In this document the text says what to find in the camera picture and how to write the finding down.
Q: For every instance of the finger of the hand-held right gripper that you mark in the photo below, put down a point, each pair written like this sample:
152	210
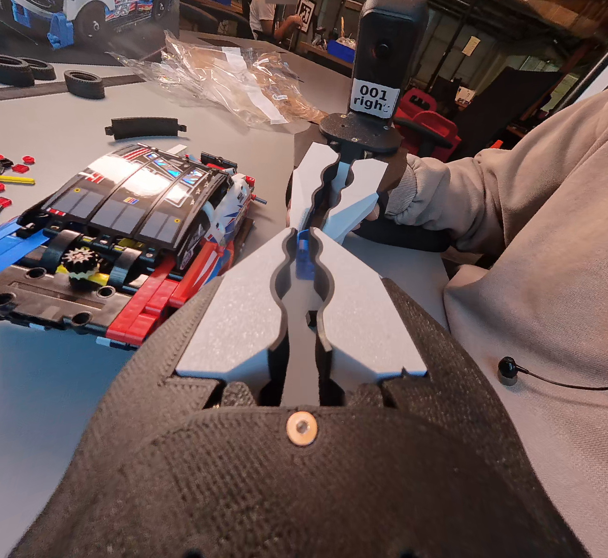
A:
365	182
306	173

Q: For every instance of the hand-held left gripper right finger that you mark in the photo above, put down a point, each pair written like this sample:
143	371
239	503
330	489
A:
370	325

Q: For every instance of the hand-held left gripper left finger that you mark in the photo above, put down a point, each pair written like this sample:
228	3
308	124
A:
232	325

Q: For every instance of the blue lego panel piece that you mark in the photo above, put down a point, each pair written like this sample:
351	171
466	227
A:
305	258

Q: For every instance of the lego race car model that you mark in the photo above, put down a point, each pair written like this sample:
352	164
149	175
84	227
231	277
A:
133	206

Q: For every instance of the pile of small lego pieces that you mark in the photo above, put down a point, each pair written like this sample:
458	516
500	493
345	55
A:
21	168

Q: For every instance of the person's right forearm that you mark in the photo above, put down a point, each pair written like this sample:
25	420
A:
498	178

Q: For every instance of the black curved lego panel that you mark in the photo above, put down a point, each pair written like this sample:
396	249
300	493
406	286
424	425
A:
142	126

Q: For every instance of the black lego tire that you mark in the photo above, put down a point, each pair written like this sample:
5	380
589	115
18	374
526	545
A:
16	71
43	68
84	85

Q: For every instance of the person's right hand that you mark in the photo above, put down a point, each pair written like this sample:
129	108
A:
395	173

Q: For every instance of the blue crate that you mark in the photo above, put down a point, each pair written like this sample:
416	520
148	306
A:
341	50

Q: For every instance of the red chair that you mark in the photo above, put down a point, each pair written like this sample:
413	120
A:
427	111

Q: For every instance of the small marker board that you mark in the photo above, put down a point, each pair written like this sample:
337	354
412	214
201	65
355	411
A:
306	11

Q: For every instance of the crumpled clear plastic bags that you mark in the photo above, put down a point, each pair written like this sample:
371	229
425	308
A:
228	78

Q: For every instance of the black clip-on microphone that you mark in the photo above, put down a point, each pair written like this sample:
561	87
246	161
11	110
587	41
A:
507	370

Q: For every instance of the person's beige hoodie torso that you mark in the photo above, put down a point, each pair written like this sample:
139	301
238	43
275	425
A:
546	330

